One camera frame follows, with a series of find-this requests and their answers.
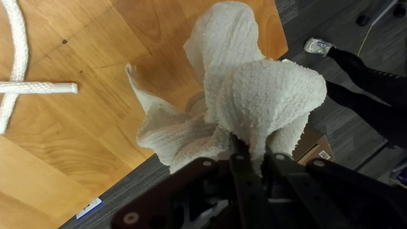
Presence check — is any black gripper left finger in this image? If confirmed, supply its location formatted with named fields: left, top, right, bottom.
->
left=228, top=135, right=278, bottom=229

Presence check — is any small cardboard box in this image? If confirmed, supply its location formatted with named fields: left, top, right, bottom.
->
left=292, top=127, right=337, bottom=169

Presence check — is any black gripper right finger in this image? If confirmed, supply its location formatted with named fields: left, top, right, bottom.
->
left=261, top=147, right=341, bottom=229

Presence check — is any white terry towel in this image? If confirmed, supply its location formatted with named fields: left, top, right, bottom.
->
left=125, top=0, right=329, bottom=176

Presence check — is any white plate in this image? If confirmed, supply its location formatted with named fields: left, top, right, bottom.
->
left=0, top=0, right=81, bottom=137

